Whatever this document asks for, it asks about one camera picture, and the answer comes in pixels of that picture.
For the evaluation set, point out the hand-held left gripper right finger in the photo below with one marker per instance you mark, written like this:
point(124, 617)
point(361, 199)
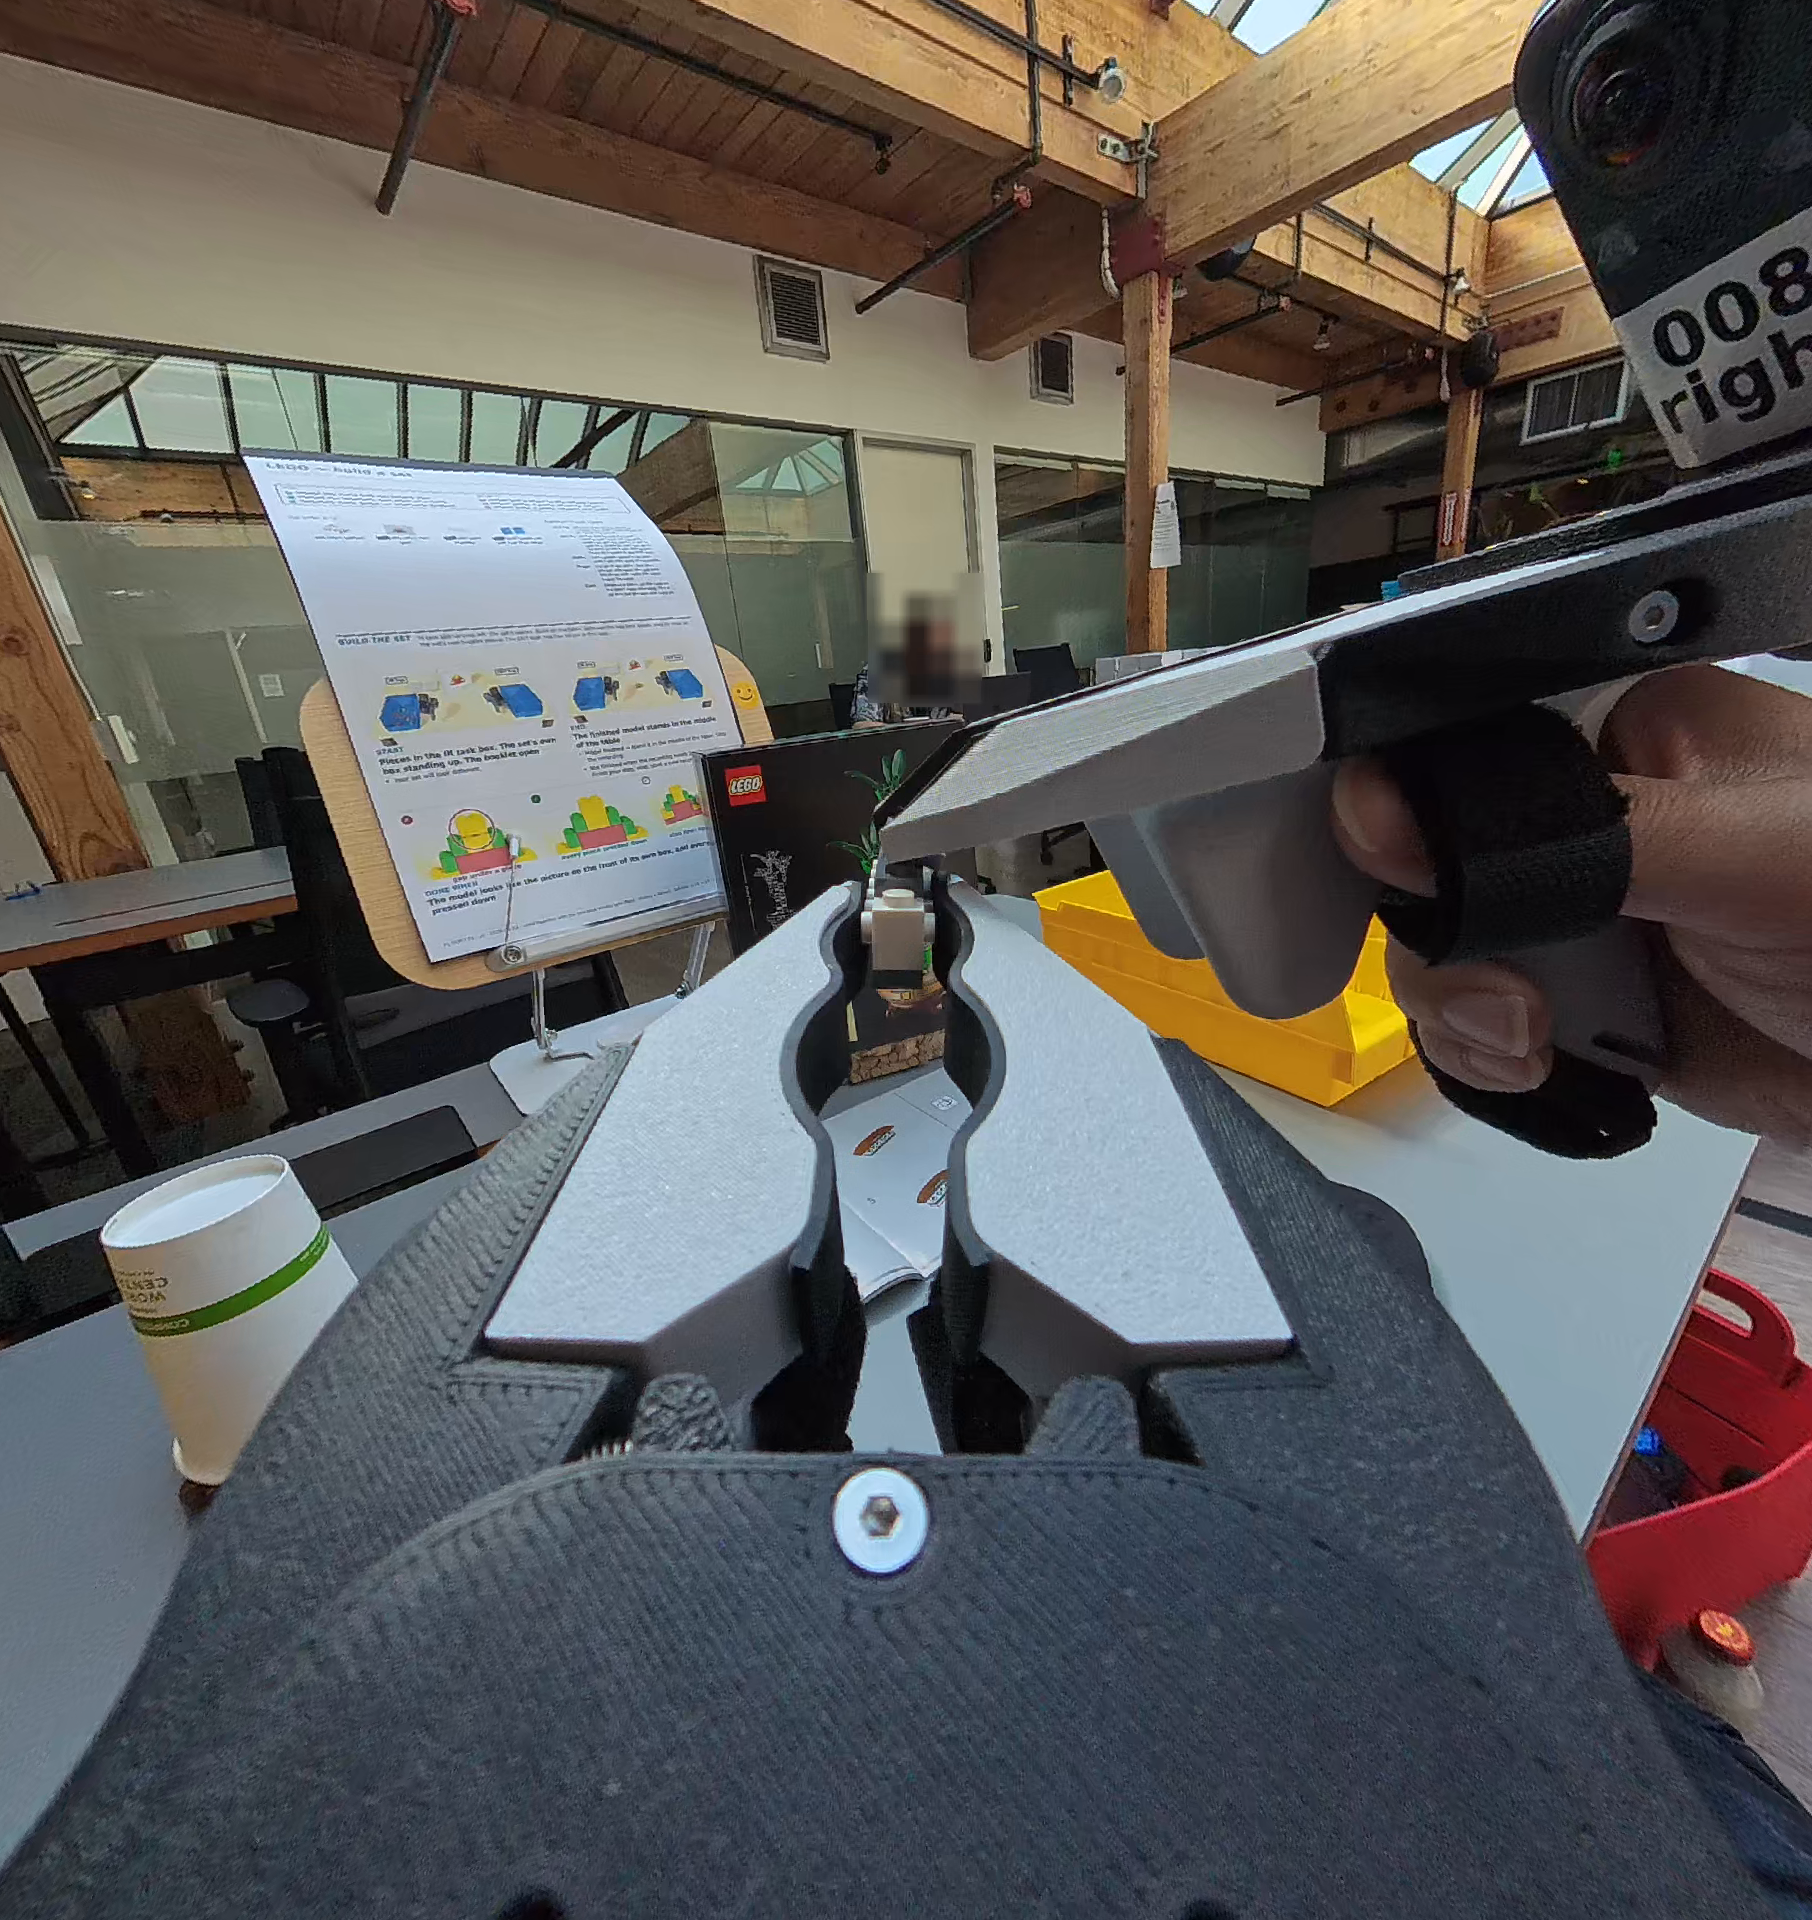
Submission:
point(1116, 1201)

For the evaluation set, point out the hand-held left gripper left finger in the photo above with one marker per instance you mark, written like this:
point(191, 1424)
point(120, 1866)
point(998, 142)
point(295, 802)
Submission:
point(667, 1201)

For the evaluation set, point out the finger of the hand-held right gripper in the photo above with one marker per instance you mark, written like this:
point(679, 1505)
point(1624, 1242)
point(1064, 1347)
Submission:
point(1146, 735)

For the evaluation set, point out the yellow plastic bin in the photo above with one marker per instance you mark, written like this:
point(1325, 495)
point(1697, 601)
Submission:
point(1297, 1051)

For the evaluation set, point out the grey lego strip assembly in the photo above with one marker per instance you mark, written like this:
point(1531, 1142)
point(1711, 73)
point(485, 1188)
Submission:
point(899, 922)

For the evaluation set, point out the lego instruction booklet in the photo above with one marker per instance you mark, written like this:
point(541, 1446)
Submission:
point(907, 1184)

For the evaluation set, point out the black lego set box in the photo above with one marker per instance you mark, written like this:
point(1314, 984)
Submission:
point(787, 840)

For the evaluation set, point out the person's right hand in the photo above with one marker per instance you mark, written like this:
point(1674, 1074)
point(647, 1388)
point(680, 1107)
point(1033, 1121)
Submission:
point(1777, 900)

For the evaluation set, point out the black flat tablet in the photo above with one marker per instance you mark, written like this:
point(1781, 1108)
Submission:
point(396, 1154)

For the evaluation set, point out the white paper cup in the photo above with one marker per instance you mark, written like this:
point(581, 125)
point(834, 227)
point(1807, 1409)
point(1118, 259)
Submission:
point(231, 1320)

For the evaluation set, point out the illustrated task sheet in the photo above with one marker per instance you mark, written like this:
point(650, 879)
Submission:
point(470, 675)

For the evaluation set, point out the grey side desk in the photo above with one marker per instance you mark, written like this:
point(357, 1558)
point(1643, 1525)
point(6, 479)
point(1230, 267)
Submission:
point(110, 908)

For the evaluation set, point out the red plastic bin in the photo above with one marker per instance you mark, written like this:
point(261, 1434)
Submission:
point(1716, 1440)

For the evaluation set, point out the black desk device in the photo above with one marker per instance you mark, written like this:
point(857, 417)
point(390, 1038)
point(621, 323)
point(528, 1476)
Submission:
point(6, 1275)

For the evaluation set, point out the bottle with orange cap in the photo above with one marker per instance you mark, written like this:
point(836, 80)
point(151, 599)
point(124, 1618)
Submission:
point(1718, 1681)

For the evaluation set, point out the person's body in blue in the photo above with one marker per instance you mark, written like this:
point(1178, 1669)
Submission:
point(1761, 1815)

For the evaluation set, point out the wooden post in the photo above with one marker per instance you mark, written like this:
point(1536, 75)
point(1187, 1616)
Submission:
point(1146, 450)

